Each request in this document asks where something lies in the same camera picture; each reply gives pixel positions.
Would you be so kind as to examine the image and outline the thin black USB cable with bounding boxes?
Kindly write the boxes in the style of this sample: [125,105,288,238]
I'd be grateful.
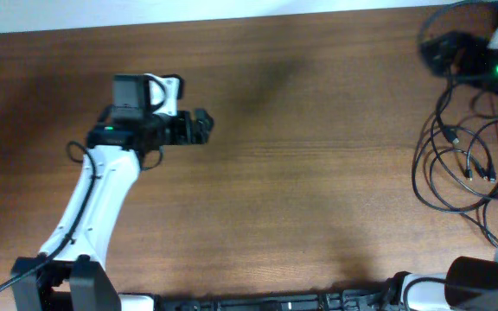
[411,120,498,250]

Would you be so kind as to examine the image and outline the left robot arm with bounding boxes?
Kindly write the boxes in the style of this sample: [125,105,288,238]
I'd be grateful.
[11,73,214,311]

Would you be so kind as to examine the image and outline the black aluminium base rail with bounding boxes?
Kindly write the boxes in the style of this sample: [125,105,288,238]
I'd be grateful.
[118,282,405,311]

